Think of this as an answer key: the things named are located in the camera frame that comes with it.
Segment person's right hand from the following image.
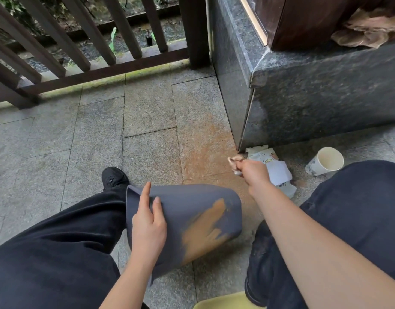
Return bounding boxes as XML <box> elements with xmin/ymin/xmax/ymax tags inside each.
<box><xmin>233</xmin><ymin>158</ymin><xmax>272</xmax><ymax>197</ymax></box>

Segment person's left hand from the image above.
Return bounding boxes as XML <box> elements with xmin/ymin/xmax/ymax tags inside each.
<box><xmin>131</xmin><ymin>182</ymin><xmax>167</xmax><ymax>271</ymax></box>

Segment brown wipe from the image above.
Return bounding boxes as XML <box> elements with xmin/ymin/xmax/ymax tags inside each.
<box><xmin>228</xmin><ymin>154</ymin><xmax>245</xmax><ymax>176</ymax></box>

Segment white wet wipes packet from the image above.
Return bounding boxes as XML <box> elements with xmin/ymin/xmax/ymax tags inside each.
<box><xmin>245</xmin><ymin>144</ymin><xmax>298</xmax><ymax>200</ymax></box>

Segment dark blue plastic bin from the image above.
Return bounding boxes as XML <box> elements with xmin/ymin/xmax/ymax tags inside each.
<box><xmin>125</xmin><ymin>184</ymin><xmax>243</xmax><ymax>287</ymax></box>

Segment person's left forearm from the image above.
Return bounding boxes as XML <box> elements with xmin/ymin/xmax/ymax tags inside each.
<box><xmin>98</xmin><ymin>251</ymin><xmax>158</xmax><ymax>309</ymax></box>

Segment person's right forearm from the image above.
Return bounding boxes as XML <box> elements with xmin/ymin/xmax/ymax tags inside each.
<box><xmin>248</xmin><ymin>183</ymin><xmax>395</xmax><ymax>309</ymax></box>

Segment person's black left shoe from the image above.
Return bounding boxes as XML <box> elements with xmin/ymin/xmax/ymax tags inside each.
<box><xmin>101</xmin><ymin>167</ymin><xmax>131</xmax><ymax>190</ymax></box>

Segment person's black trousers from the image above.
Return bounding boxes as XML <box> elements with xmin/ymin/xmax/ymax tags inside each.
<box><xmin>0</xmin><ymin>160</ymin><xmax>395</xmax><ymax>309</ymax></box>

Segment white paper cup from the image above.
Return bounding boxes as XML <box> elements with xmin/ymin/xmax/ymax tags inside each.
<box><xmin>305</xmin><ymin>146</ymin><xmax>345</xmax><ymax>177</ymax></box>

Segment grey granite plinth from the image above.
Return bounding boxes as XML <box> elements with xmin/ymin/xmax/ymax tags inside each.
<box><xmin>206</xmin><ymin>0</ymin><xmax>395</xmax><ymax>153</ymax></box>

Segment yellow stool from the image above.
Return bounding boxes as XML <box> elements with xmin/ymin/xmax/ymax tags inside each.
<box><xmin>192</xmin><ymin>291</ymin><xmax>266</xmax><ymax>309</ymax></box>

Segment brass trim strip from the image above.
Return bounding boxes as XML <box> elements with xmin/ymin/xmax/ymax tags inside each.
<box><xmin>237</xmin><ymin>0</ymin><xmax>269</xmax><ymax>47</ymax></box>

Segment dark wooden railing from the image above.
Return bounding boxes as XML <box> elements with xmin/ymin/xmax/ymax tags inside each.
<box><xmin>0</xmin><ymin>0</ymin><xmax>211</xmax><ymax>110</ymax></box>

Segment brown wooden pillar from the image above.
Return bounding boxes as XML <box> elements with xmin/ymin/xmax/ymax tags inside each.
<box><xmin>237</xmin><ymin>0</ymin><xmax>395</xmax><ymax>52</ymax></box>

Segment crumpled brown paper bag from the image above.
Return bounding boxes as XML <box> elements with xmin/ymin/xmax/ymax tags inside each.
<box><xmin>331</xmin><ymin>8</ymin><xmax>395</xmax><ymax>48</ymax></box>

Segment green plants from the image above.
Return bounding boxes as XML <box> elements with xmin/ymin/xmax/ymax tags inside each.
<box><xmin>0</xmin><ymin>0</ymin><xmax>156</xmax><ymax>55</ymax></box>

